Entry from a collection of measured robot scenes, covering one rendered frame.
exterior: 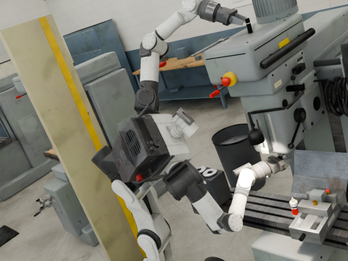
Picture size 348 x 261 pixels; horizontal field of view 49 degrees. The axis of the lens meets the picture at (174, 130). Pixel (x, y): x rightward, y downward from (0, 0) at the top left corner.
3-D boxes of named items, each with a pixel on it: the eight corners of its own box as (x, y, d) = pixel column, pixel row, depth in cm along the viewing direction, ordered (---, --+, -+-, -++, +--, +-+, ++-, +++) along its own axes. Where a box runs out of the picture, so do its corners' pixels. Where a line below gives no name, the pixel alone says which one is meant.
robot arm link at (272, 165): (284, 157, 185) (263, 168, 182) (288, 174, 188) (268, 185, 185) (269, 150, 196) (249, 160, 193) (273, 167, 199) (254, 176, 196)
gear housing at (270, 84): (274, 96, 163) (269, 74, 160) (229, 98, 181) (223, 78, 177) (308, 67, 183) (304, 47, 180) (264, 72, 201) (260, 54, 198)
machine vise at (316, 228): (321, 245, 175) (317, 226, 171) (291, 238, 185) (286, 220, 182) (347, 201, 197) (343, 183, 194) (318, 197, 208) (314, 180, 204)
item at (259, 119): (269, 154, 180) (258, 113, 173) (261, 153, 183) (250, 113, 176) (273, 149, 182) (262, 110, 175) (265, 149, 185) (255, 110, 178)
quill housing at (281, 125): (290, 156, 177) (274, 92, 166) (252, 153, 192) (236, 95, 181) (308, 137, 189) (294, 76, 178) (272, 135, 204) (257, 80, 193)
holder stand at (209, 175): (219, 207, 231) (209, 179, 224) (195, 199, 248) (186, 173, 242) (232, 196, 237) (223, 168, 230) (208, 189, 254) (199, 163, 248)
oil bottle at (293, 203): (298, 217, 198) (293, 200, 194) (291, 216, 201) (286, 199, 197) (302, 213, 200) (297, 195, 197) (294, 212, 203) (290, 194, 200)
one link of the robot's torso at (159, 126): (119, 204, 174) (160, 164, 152) (94, 142, 187) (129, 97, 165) (167, 194, 194) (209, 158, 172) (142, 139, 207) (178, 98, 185)
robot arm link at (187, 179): (189, 208, 163) (169, 184, 162) (184, 205, 172) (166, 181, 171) (209, 191, 165) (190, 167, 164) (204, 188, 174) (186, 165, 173)
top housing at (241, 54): (259, 82, 153) (248, 43, 148) (209, 86, 172) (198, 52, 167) (309, 44, 182) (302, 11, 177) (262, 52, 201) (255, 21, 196)
